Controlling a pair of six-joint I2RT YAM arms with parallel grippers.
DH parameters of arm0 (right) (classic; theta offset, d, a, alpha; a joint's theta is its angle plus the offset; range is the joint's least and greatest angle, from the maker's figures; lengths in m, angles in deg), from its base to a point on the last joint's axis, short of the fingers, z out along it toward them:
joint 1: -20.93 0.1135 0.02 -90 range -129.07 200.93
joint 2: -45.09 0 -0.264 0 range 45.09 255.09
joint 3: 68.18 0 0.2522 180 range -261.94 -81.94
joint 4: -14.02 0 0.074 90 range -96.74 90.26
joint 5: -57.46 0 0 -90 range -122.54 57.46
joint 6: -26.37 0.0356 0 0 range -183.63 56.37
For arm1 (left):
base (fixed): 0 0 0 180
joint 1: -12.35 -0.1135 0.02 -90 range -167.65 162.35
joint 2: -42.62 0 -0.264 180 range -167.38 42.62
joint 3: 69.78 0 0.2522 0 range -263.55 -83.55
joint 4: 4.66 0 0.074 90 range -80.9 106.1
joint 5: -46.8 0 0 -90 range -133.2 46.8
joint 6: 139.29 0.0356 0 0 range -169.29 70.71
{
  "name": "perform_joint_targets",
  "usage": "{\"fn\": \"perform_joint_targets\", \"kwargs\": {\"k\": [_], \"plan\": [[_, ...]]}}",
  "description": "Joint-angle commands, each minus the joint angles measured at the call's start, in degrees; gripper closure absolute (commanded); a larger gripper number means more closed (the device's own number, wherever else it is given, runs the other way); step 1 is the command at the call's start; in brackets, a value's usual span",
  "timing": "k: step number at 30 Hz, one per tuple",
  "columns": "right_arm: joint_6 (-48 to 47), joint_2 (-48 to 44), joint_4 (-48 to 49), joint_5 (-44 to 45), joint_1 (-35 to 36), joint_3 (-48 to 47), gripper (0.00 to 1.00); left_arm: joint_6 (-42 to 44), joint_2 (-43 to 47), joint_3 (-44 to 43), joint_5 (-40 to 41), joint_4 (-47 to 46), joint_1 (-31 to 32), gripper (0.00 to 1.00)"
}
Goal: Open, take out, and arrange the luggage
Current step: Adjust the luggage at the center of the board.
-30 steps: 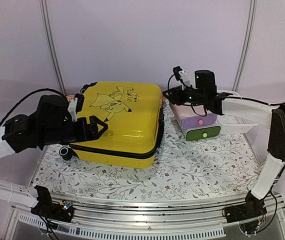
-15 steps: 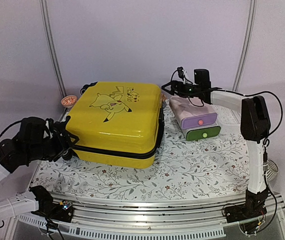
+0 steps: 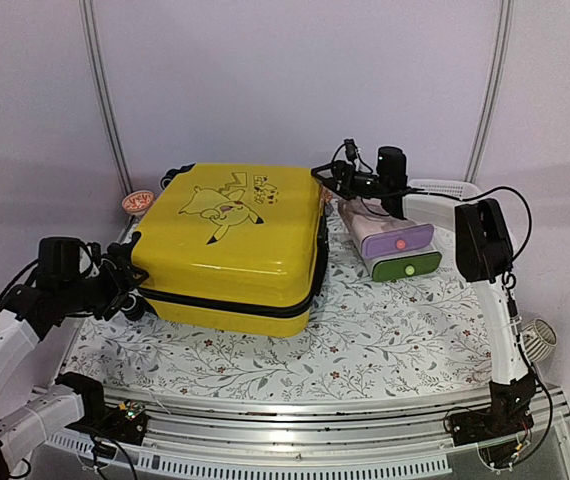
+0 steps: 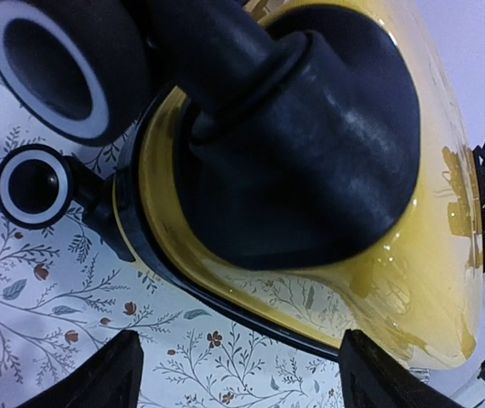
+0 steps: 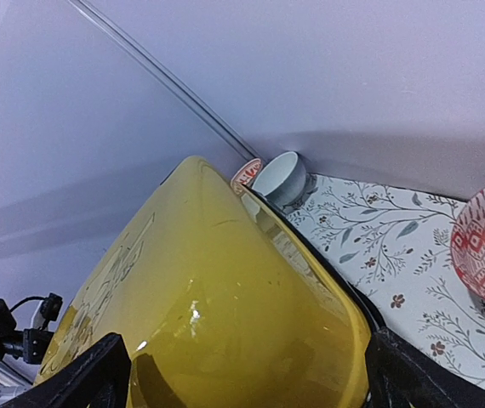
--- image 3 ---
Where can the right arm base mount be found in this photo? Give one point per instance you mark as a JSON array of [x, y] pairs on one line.
[[508, 413]]

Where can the green drawer box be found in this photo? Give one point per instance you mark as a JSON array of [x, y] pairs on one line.
[[391, 269]]

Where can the floral table mat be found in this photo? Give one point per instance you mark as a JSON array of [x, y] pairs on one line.
[[364, 341]]

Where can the white plastic basket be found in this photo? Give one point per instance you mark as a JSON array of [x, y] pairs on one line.
[[455, 190]]

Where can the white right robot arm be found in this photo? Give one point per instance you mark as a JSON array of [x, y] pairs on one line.
[[484, 253]]

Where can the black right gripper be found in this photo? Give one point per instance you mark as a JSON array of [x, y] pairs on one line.
[[348, 170]]

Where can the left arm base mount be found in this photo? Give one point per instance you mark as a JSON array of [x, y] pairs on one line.
[[125, 423]]

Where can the pink purple drawer box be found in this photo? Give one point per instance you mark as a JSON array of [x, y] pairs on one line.
[[375, 233]]

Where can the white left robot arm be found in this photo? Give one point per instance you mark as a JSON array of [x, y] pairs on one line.
[[71, 397]]

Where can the red patterned cup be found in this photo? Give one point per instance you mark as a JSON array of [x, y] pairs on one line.
[[138, 202]]

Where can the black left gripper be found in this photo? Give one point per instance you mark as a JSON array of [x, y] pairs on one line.
[[119, 295]]

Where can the yellow Pikachu suitcase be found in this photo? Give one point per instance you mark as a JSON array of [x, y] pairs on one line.
[[234, 247]]

